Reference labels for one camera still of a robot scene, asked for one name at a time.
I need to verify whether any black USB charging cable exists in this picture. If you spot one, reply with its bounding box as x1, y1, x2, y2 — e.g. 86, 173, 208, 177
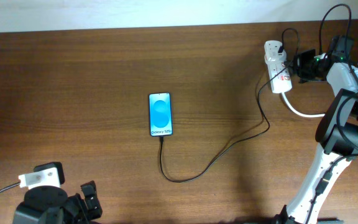
158, 27, 300, 183

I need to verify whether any blue Galaxy smartphone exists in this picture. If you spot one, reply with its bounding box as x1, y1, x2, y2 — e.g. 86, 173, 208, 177
149, 93, 173, 137

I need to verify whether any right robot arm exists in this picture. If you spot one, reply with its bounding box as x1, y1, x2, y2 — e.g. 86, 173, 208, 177
273, 35, 358, 223

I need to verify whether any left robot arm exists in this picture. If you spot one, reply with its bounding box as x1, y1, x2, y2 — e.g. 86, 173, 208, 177
12, 181, 103, 224

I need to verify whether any white USB charger adapter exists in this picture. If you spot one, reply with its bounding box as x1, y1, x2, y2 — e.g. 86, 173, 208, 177
265, 50, 287, 64

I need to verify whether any white power strip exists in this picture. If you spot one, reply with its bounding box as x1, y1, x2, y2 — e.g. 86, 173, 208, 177
264, 40, 292, 94

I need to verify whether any white power strip cord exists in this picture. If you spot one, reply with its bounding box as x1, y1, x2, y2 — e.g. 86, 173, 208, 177
280, 55, 358, 118

